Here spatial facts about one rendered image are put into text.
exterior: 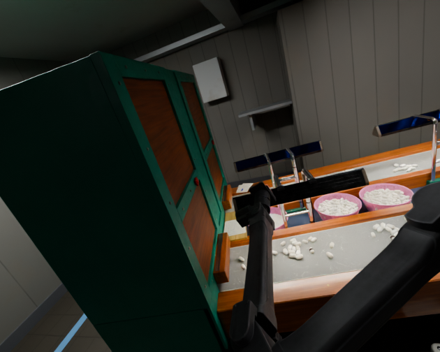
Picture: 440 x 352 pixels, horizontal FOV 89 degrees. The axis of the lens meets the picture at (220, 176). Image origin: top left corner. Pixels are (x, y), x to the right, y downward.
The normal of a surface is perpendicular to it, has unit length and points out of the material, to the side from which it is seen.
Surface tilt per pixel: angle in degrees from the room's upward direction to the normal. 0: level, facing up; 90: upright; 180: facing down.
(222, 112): 90
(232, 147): 90
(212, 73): 90
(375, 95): 90
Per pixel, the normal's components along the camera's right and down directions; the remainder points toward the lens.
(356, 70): -0.21, 0.40
